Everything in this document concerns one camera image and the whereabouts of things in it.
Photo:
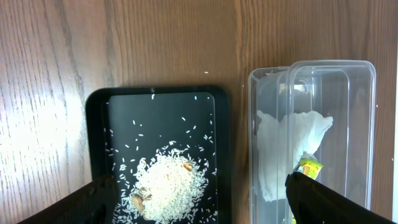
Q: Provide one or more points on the white napkin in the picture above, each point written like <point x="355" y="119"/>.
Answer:
<point x="308" y="130"/>

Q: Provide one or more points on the clear plastic waste bin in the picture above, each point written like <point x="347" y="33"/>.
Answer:
<point x="342" y="89"/>

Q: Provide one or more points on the yellow green snack wrapper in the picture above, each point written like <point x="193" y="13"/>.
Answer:
<point x="309" y="168"/>

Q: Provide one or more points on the black food waste tray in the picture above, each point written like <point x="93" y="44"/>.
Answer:
<point x="95" y="119"/>

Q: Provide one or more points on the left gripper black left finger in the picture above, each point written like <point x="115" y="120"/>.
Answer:
<point x="93" y="203"/>

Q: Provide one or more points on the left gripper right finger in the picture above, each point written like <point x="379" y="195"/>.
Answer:
<point x="335" y="208"/>

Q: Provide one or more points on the white rice food scraps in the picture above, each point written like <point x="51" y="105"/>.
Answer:
<point x="168" y="183"/>

